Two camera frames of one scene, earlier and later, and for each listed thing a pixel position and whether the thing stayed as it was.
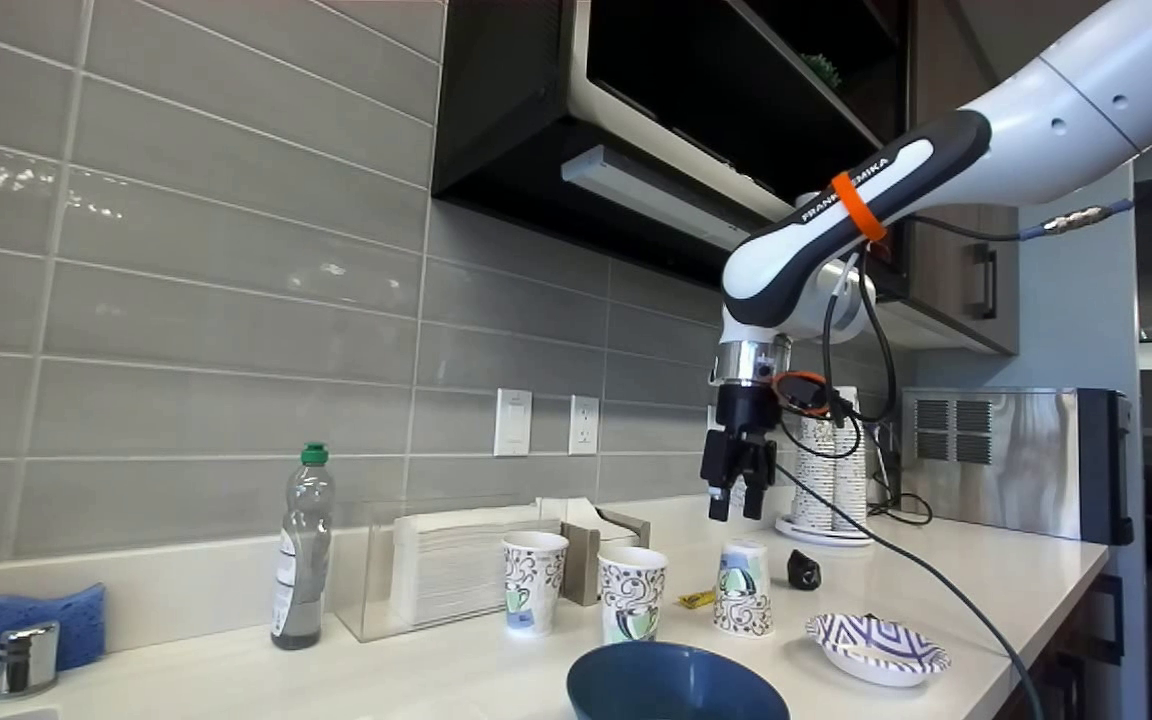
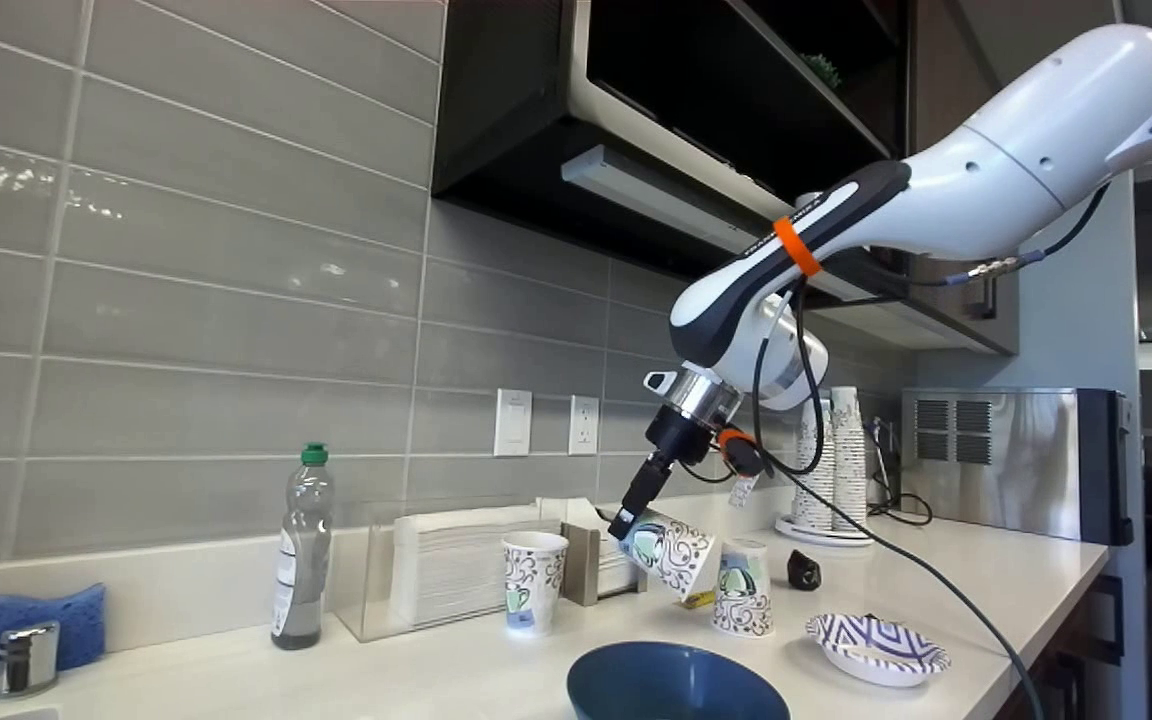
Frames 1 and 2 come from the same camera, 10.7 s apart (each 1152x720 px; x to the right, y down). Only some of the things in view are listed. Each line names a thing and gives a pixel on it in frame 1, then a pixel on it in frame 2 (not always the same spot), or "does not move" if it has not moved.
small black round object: x=802 y=570 does not move
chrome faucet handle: x=27 y=661 does not move
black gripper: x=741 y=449 to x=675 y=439
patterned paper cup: x=741 y=594 does not move
